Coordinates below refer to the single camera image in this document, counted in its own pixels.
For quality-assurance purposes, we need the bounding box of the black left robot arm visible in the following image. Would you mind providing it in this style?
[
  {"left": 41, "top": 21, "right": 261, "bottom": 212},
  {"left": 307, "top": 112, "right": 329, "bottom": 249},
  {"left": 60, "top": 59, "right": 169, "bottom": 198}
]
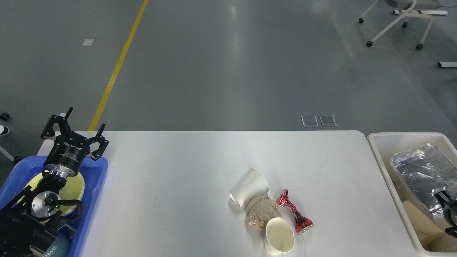
[{"left": 1, "top": 107, "right": 109, "bottom": 257}]

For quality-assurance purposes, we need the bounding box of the white far base bar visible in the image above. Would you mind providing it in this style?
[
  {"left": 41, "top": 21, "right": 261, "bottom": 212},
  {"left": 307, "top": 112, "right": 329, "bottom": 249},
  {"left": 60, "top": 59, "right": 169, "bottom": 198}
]
[{"left": 393, "top": 9, "right": 448, "bottom": 16}]

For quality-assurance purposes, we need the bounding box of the white paper cup lying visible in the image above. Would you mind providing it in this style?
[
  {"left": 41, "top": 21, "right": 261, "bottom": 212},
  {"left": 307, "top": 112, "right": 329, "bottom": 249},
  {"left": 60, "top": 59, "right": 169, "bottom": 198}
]
[{"left": 229, "top": 168, "right": 270, "bottom": 207}]

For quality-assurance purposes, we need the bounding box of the blue plastic tray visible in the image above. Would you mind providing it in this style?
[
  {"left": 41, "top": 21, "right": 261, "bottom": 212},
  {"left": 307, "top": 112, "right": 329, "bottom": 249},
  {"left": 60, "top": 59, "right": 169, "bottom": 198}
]
[{"left": 0, "top": 156, "right": 108, "bottom": 257}]

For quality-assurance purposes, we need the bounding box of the aluminium foil tray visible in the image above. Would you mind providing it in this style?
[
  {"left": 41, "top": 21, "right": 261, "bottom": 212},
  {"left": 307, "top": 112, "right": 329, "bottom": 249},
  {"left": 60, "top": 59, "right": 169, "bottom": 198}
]
[{"left": 390, "top": 143, "right": 457, "bottom": 220}]

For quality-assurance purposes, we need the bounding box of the red snack wrapper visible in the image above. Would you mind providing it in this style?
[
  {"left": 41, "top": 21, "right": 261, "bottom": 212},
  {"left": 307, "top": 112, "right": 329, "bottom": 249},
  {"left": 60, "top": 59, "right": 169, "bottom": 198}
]
[{"left": 276, "top": 189, "right": 315, "bottom": 235}]

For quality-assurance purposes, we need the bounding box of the white rolling chair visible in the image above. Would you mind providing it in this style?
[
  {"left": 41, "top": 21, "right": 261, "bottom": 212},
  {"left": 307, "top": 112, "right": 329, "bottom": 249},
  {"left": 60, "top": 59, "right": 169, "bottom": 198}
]
[{"left": 366, "top": 0, "right": 441, "bottom": 50}]

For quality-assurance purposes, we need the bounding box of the floor outlet cover left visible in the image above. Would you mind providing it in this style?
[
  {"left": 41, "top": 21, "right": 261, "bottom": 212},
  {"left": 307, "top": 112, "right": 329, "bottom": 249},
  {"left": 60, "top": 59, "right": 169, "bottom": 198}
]
[{"left": 301, "top": 115, "right": 319, "bottom": 127}]

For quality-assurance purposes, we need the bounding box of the brown paper bag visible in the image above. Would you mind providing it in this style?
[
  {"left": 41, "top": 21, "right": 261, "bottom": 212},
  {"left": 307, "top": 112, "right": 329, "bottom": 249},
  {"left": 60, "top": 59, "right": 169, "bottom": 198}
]
[{"left": 402, "top": 201, "right": 444, "bottom": 250}]

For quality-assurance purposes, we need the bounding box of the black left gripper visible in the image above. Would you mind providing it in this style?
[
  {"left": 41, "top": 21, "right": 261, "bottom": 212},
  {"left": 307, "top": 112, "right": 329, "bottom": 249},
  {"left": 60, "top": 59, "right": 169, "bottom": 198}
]
[{"left": 40, "top": 107, "right": 109, "bottom": 178}]

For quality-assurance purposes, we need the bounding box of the floor outlet cover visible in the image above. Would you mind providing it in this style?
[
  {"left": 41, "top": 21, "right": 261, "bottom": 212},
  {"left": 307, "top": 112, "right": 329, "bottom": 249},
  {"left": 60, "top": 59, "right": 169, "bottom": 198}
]
[
  {"left": 301, "top": 115, "right": 319, "bottom": 127},
  {"left": 319, "top": 115, "right": 337, "bottom": 127}
]

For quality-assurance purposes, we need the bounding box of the yellow plastic plate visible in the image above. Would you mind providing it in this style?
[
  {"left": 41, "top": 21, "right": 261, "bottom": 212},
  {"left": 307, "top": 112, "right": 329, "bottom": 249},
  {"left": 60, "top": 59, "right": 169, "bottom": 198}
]
[{"left": 25, "top": 174, "right": 85, "bottom": 223}]

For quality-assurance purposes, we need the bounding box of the white table leg bar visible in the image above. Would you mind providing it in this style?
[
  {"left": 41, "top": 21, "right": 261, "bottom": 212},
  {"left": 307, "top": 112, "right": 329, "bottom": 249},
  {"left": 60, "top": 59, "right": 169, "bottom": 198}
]
[{"left": 437, "top": 61, "right": 457, "bottom": 68}]

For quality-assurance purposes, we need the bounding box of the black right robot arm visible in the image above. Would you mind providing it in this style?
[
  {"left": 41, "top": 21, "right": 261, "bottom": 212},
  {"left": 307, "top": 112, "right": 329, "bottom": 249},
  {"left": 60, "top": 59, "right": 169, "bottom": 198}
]
[{"left": 434, "top": 190, "right": 457, "bottom": 238}]

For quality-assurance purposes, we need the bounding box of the blue-grey HOME mug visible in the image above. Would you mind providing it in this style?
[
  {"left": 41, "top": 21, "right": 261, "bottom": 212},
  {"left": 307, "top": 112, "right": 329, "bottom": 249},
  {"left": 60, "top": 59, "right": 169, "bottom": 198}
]
[{"left": 39, "top": 221, "right": 77, "bottom": 257}]

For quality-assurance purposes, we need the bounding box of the white paper cup upright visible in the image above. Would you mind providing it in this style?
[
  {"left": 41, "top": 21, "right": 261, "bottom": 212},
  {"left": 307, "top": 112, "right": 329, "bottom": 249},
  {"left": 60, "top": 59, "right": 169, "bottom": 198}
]
[{"left": 264, "top": 217, "right": 295, "bottom": 256}]

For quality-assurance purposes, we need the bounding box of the white floor marker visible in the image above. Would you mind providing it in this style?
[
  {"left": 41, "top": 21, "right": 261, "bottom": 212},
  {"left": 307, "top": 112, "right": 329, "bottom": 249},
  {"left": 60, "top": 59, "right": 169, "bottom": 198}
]
[{"left": 81, "top": 39, "right": 96, "bottom": 46}]

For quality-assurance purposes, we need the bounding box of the crumpled brown paper wrapper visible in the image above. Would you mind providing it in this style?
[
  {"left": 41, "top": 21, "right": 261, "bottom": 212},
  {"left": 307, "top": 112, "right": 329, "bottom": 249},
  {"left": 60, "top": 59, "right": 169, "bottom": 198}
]
[{"left": 246, "top": 195, "right": 281, "bottom": 230}]

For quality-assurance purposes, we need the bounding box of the beige plastic bin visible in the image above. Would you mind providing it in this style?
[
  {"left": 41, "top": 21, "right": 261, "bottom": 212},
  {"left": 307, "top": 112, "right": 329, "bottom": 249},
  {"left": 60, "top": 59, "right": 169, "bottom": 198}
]
[{"left": 367, "top": 132, "right": 457, "bottom": 257}]

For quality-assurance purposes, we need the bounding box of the floor outlet cover right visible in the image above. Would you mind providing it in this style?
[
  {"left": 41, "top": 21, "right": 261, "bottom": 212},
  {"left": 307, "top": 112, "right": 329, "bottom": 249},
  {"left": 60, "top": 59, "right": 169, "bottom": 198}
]
[{"left": 319, "top": 115, "right": 337, "bottom": 127}]

